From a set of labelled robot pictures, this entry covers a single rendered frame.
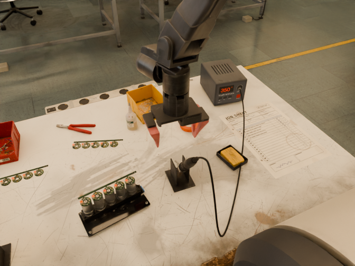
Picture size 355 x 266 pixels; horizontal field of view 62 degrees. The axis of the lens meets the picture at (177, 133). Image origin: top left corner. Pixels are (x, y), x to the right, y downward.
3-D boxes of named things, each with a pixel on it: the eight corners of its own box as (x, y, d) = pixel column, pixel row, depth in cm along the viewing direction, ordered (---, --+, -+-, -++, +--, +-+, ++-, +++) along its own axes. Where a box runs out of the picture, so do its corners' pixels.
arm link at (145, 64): (170, 39, 52) (202, 34, 57) (130, 20, 58) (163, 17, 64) (162, 99, 59) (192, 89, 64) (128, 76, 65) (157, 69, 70)
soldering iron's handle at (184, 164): (179, 172, 73) (193, 165, 61) (177, 163, 74) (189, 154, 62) (189, 170, 74) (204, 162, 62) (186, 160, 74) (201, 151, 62)
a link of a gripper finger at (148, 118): (144, 139, 74) (141, 108, 68) (171, 132, 76) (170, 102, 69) (152, 158, 69) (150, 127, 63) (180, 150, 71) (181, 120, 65)
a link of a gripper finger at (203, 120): (170, 132, 76) (170, 102, 69) (196, 125, 78) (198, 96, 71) (180, 150, 71) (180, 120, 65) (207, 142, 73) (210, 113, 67)
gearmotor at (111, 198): (118, 203, 73) (115, 191, 70) (109, 208, 72) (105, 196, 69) (114, 197, 75) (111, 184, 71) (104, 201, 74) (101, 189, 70)
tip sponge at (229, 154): (247, 162, 85) (248, 159, 84) (233, 171, 83) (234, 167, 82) (229, 147, 89) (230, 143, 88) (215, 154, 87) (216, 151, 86)
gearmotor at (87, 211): (96, 215, 71) (92, 202, 68) (86, 219, 70) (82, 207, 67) (93, 207, 73) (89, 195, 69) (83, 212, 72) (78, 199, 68)
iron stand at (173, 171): (170, 193, 81) (178, 191, 72) (162, 163, 83) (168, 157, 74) (191, 187, 83) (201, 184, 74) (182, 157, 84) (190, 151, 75)
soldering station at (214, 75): (243, 102, 106) (248, 79, 100) (213, 107, 104) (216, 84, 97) (227, 80, 117) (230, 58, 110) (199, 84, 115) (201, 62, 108)
